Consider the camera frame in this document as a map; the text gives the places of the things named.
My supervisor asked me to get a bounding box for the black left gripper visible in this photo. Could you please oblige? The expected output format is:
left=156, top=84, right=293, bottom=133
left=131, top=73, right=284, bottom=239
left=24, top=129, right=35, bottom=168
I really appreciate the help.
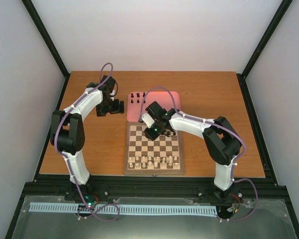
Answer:
left=97, top=99, right=125, bottom=117

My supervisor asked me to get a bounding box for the black front frame rail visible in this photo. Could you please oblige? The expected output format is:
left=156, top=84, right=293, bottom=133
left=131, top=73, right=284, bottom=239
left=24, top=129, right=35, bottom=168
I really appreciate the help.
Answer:
left=21, top=175, right=290, bottom=205

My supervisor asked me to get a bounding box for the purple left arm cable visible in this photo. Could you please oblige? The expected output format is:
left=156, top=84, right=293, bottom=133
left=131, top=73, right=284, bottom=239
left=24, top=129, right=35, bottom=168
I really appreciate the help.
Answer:
left=54, top=62, right=121, bottom=222

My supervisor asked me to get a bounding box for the wooden chess board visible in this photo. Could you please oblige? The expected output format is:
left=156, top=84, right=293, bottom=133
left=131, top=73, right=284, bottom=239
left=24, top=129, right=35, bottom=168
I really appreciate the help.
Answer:
left=124, top=122, right=185, bottom=176

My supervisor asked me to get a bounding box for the pink plastic tray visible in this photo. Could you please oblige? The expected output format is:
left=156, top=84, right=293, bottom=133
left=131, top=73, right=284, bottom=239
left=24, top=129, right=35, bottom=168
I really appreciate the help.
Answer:
left=127, top=91, right=174, bottom=122

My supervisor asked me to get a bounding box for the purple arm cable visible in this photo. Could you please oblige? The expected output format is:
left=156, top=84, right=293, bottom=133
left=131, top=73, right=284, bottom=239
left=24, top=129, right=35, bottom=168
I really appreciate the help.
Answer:
left=140, top=86, right=259, bottom=223
left=54, top=62, right=121, bottom=222

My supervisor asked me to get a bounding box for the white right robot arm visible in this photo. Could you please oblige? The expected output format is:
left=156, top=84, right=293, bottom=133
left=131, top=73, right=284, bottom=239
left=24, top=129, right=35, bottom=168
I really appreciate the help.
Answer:
left=139, top=101, right=247, bottom=191

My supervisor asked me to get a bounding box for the light blue cable duct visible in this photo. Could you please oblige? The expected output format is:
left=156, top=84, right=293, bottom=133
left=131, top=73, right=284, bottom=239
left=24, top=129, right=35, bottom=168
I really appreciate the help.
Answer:
left=28, top=202, right=217, bottom=217

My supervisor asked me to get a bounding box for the black right frame post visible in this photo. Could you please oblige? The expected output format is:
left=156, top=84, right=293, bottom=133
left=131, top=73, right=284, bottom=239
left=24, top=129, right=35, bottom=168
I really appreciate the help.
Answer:
left=241, top=0, right=295, bottom=77

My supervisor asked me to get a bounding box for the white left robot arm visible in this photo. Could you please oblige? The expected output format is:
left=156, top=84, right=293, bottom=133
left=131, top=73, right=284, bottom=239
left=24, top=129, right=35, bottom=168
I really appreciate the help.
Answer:
left=50, top=75, right=124, bottom=201

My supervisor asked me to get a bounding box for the black frame post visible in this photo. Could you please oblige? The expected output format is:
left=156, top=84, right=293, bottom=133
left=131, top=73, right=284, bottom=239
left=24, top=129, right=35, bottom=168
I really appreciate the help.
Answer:
left=241, top=0, right=295, bottom=77
left=21, top=0, right=70, bottom=78

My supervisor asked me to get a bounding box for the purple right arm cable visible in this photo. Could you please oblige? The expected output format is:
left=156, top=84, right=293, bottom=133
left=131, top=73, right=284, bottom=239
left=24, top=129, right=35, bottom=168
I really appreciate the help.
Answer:
left=140, top=86, right=259, bottom=223

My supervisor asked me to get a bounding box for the black left frame post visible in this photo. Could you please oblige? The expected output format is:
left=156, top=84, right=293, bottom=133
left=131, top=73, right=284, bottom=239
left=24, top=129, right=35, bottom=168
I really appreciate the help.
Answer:
left=21, top=0, right=70, bottom=78

